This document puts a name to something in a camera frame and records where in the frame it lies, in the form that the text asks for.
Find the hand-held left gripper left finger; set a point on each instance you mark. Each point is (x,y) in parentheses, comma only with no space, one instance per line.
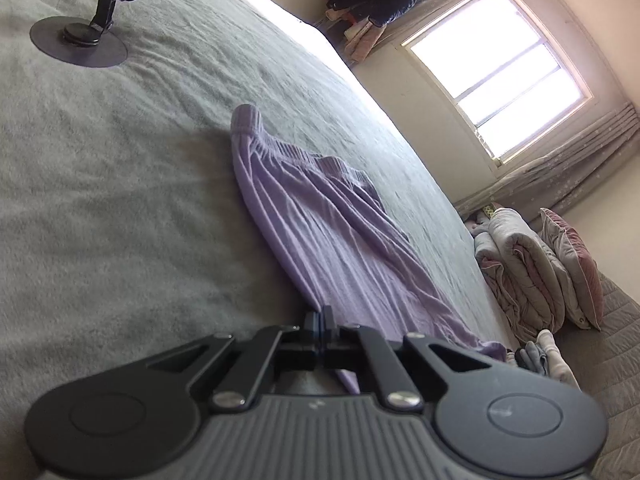
(312,340)

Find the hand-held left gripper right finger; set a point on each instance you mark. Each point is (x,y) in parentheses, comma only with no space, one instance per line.
(330,340)

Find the lilac pants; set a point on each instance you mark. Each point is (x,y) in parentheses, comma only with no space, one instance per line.
(325,220)

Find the small cloth pile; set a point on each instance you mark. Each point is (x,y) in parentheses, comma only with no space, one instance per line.
(482,220)

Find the folded grey sweater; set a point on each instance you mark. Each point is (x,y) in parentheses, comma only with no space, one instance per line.
(530,357)

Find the folded grey pink quilt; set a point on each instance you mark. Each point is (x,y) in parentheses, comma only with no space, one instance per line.
(525,280)

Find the folded white garment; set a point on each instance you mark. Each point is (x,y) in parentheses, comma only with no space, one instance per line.
(557,365)

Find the grey bed cover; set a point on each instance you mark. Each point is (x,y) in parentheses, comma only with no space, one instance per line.
(125,185)

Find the grey pink pillow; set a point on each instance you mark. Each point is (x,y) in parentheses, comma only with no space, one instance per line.
(575,265)

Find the grey quilted headboard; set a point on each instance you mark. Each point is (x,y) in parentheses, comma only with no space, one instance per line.
(620,360)

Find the window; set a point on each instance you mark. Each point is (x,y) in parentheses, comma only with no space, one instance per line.
(500,70)

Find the round base phone stand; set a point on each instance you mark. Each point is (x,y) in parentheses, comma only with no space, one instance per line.
(80,45)

